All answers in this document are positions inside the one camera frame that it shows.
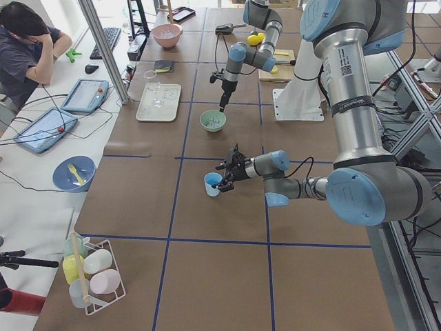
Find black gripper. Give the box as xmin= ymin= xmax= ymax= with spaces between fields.
xmin=209 ymin=69 xmax=238 ymax=112
xmin=212 ymin=143 xmax=252 ymax=192

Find light blue plastic cup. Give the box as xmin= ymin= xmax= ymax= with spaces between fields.
xmin=203 ymin=172 xmax=223 ymax=197

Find green ceramic bowl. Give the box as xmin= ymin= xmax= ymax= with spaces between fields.
xmin=200 ymin=110 xmax=227 ymax=132

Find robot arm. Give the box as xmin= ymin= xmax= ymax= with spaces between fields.
xmin=216 ymin=1 xmax=432 ymax=225
xmin=210 ymin=1 xmax=283 ymax=112

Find clear ice cubes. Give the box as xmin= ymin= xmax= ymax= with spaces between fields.
xmin=206 ymin=117 xmax=221 ymax=128

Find shiny metal ice scoop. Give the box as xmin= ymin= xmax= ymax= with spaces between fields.
xmin=215 ymin=23 xmax=247 ymax=35

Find pink bowl with ice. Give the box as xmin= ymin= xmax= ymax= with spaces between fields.
xmin=152 ymin=23 xmax=183 ymax=48

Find blue bowl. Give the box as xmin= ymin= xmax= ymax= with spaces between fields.
xmin=52 ymin=155 xmax=96 ymax=193

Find yellow lemon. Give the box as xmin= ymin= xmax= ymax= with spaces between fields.
xmin=247 ymin=34 xmax=262 ymax=46

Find wooden cutting board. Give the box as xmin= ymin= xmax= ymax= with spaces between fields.
xmin=258 ymin=49 xmax=296 ymax=81

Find cream plastic tray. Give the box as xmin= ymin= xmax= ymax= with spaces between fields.
xmin=135 ymin=83 xmax=181 ymax=122

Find dark grey folded cloth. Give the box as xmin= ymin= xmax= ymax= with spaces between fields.
xmin=153 ymin=60 xmax=174 ymax=73

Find black keyboard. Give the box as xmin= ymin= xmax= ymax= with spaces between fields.
xmin=89 ymin=27 xmax=123 ymax=61

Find far blue teach pendant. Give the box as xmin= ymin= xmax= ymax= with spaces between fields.
xmin=61 ymin=79 xmax=109 ymax=114

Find blue teach pendant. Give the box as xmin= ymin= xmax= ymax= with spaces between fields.
xmin=61 ymin=79 xmax=109 ymax=114
xmin=13 ymin=107 xmax=78 ymax=154

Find black computer mouse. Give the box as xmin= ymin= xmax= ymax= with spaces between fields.
xmin=84 ymin=64 xmax=99 ymax=74

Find white cup in rack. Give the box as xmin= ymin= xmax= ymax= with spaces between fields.
xmin=83 ymin=249 xmax=113 ymax=274

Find yellow plastic fork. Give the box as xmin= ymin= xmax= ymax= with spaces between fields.
xmin=68 ymin=163 xmax=85 ymax=185

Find pink cup in rack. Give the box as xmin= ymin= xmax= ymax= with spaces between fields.
xmin=90 ymin=269 xmax=121 ymax=294

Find green toy clamp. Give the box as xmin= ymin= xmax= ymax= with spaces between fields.
xmin=65 ymin=48 xmax=82 ymax=63

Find yellow cup in rack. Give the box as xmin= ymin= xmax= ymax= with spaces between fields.
xmin=62 ymin=254 xmax=79 ymax=285

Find near blue teach pendant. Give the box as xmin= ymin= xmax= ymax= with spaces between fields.
xmin=13 ymin=107 xmax=78 ymax=154

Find seated person dark shirt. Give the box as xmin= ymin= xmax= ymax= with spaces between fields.
xmin=1 ymin=1 xmax=72 ymax=110

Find black handled metal tool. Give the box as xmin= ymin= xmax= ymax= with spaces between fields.
xmin=276 ymin=60 xmax=296 ymax=66

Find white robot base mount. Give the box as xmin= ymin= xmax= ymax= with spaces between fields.
xmin=272 ymin=39 xmax=324 ymax=121

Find white wire cup rack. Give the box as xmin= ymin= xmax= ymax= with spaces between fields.
xmin=62 ymin=232 xmax=126 ymax=316

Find aluminium frame post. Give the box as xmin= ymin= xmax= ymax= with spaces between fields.
xmin=78 ymin=0 xmax=130 ymax=105

